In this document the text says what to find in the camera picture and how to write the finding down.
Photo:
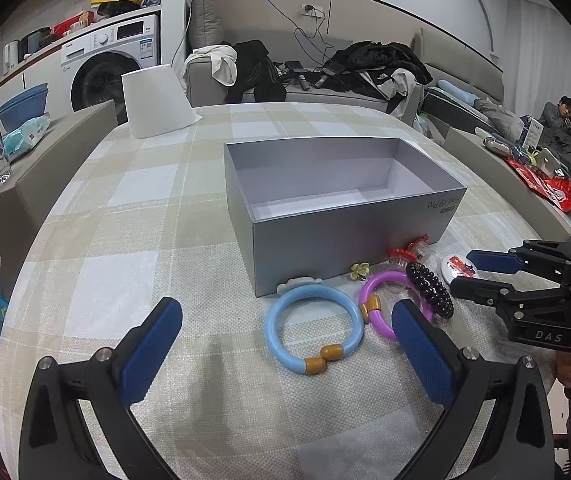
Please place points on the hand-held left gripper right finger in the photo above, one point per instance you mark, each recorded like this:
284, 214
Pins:
425, 355

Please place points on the black jacket on sofa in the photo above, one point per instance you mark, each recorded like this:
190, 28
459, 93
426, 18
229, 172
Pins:
258, 72

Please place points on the yellow flower hair clip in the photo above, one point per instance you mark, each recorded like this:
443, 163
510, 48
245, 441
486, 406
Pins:
359, 271

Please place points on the blue plastic basin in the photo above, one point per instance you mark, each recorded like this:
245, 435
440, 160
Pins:
22, 105

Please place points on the white garment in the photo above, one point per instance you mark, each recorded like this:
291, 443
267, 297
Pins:
220, 65

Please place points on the grey cardboard box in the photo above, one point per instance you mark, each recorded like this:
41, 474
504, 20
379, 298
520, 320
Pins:
315, 250

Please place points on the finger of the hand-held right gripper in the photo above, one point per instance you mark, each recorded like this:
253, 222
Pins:
490, 261
480, 290

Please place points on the white kettle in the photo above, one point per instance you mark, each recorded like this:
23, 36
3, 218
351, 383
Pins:
11, 55

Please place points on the grey sofa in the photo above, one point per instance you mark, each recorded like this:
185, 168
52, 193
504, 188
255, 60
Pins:
315, 97

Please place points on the red basket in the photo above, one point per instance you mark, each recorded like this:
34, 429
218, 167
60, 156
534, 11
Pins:
72, 25

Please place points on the white toilet paper roll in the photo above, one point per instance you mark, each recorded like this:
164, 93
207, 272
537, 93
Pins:
158, 100

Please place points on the person's right hand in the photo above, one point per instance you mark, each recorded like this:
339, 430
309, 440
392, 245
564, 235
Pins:
568, 367

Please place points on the white washing machine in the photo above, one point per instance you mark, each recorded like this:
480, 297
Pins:
115, 40

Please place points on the black kitchen appliance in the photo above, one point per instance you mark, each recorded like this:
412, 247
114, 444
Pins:
35, 41

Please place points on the grey bench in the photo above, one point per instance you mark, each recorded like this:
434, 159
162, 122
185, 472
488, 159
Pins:
40, 175

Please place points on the red snack packets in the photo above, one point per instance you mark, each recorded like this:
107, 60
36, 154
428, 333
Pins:
545, 185

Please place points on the red clear hair clip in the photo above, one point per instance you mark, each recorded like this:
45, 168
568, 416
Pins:
405, 252

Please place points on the black bag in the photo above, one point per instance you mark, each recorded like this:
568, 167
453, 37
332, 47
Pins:
118, 8

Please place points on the black remote control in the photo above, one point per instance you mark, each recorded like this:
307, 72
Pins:
305, 82

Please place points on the grey pillow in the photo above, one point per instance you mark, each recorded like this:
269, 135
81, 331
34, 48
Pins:
205, 20

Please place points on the black jacket pile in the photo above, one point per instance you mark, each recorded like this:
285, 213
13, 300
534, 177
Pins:
380, 57

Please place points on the white grey jacket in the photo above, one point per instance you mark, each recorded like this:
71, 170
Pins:
398, 85

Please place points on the wet wipes pack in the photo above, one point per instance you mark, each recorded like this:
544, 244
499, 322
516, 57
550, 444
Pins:
27, 135

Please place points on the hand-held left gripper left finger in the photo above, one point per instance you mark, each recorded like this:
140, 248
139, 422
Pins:
150, 350

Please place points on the white round badge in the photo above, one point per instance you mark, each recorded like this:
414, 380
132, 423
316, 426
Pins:
453, 267

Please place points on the white wall socket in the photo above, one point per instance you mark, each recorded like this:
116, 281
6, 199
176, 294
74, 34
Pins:
311, 10

